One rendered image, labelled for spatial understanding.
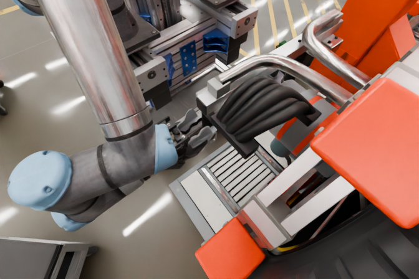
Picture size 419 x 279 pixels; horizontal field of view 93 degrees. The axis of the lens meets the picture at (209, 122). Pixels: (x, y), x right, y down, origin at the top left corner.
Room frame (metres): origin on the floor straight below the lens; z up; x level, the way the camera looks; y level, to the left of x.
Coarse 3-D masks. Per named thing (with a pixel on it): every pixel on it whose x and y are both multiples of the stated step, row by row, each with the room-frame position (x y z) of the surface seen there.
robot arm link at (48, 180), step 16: (32, 160) 0.10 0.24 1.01; (48, 160) 0.10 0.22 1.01; (64, 160) 0.10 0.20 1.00; (80, 160) 0.10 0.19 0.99; (96, 160) 0.10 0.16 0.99; (16, 176) 0.07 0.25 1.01; (32, 176) 0.07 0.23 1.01; (48, 176) 0.07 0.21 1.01; (64, 176) 0.08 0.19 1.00; (80, 176) 0.08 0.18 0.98; (96, 176) 0.08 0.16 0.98; (16, 192) 0.05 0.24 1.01; (32, 192) 0.05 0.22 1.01; (48, 192) 0.06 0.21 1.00; (64, 192) 0.06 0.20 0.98; (80, 192) 0.06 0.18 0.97; (96, 192) 0.06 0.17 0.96; (32, 208) 0.04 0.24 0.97; (48, 208) 0.04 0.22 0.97; (64, 208) 0.04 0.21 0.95; (80, 208) 0.05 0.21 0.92
